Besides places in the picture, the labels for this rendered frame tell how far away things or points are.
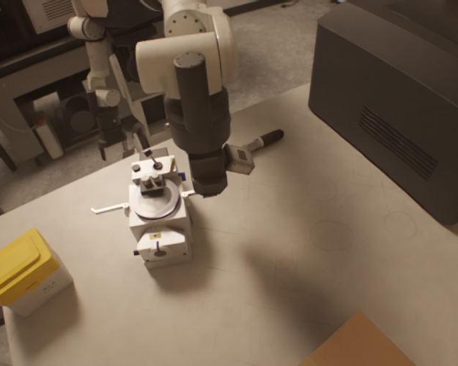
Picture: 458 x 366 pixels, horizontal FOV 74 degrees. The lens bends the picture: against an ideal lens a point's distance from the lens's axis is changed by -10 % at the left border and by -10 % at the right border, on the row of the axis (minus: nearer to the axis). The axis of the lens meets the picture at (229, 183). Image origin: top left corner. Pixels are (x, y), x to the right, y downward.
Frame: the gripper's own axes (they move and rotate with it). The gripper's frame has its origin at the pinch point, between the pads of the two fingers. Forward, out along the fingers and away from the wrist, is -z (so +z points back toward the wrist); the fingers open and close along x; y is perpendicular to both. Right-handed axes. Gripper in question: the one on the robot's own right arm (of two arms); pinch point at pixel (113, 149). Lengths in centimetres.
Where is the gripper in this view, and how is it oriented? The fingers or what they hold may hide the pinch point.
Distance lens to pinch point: 143.3
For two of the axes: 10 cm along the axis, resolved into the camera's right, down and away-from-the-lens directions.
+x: -6.4, 4.2, -6.5
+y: 7.7, 3.4, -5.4
